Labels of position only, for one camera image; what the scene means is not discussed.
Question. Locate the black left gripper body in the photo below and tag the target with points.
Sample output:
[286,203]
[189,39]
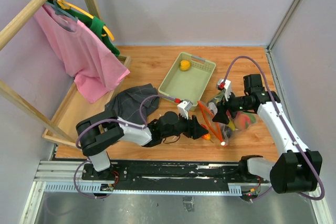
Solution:
[184,126]

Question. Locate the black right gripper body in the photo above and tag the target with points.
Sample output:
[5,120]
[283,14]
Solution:
[241,103]

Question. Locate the yellow fake banana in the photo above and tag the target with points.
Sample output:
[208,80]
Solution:
[231,125]

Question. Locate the green fake leafy vegetable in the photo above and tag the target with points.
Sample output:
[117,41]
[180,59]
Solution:
[219,97]

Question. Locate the orange fake peach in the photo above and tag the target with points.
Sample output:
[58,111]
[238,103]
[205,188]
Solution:
[242,121]

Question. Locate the yellow fake orange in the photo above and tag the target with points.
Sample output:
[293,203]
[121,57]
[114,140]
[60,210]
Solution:
[185,65]

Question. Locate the dark fake avocado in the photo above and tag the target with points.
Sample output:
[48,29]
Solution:
[227,132]

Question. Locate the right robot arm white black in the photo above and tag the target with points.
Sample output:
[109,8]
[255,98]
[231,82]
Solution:
[297,168]

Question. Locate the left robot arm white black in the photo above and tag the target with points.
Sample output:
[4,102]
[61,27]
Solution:
[105,129]

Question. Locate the light green plastic basket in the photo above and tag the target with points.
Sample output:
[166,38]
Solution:
[189,84]

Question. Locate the dark grey checked cloth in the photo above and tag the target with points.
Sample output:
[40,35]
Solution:
[126,104]

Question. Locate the pink t-shirt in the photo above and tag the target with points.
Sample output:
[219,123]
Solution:
[95,69]

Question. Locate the wooden clothes rack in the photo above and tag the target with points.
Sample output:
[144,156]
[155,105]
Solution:
[53,132]

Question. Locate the green t-shirt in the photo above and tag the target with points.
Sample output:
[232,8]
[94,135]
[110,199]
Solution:
[96,26]

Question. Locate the grey clothes hanger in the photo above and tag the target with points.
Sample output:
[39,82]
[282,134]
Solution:
[59,11]

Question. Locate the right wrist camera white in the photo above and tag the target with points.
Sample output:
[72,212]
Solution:
[225,86]

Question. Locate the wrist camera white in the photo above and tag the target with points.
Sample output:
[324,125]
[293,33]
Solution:
[225,86]
[184,107]

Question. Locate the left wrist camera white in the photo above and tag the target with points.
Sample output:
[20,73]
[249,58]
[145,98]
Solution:
[184,107]

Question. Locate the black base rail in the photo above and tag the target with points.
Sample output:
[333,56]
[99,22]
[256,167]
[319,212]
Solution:
[157,178]

